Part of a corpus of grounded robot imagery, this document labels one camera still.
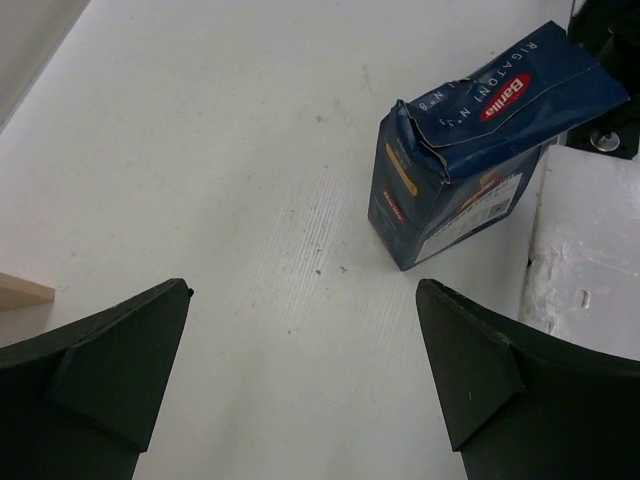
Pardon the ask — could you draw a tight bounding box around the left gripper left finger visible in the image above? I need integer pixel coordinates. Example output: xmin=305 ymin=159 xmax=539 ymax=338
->
xmin=1 ymin=278 xmax=193 ymax=479

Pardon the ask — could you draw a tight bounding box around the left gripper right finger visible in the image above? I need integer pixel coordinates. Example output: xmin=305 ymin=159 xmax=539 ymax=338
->
xmin=416 ymin=279 xmax=639 ymax=479

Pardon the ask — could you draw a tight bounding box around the blue pasta box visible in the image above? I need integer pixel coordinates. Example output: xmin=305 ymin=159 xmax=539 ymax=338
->
xmin=368 ymin=22 xmax=629 ymax=270

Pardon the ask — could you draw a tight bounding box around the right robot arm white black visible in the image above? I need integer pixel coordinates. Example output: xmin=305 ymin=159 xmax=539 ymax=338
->
xmin=566 ymin=0 xmax=639 ymax=160

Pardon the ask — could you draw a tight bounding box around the wooden two-tier shelf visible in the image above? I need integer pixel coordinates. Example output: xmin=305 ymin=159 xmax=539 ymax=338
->
xmin=0 ymin=273 xmax=55 ymax=312

